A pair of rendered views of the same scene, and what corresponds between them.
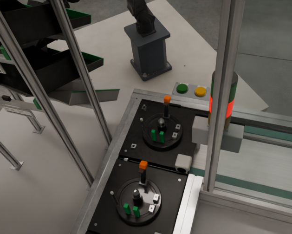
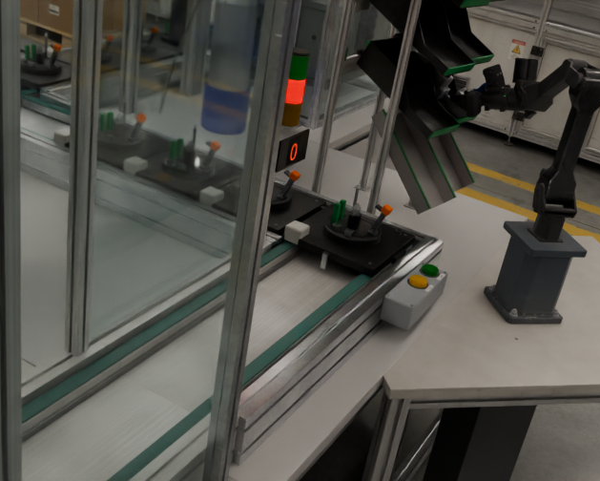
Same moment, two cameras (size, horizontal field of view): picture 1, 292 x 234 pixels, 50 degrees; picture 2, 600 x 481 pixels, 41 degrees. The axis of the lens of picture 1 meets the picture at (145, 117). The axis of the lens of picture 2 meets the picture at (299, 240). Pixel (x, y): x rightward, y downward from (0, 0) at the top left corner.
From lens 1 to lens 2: 186 cm
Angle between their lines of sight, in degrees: 69
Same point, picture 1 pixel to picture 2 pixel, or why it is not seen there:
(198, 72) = (495, 346)
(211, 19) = not seen: outside the picture
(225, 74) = not seen: hidden behind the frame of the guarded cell
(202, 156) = (308, 270)
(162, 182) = (279, 215)
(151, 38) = (523, 234)
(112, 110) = not seen: hidden behind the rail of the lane
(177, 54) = (549, 340)
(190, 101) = (401, 271)
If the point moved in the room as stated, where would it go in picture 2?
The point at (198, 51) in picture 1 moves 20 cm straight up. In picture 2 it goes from (557, 365) to (585, 288)
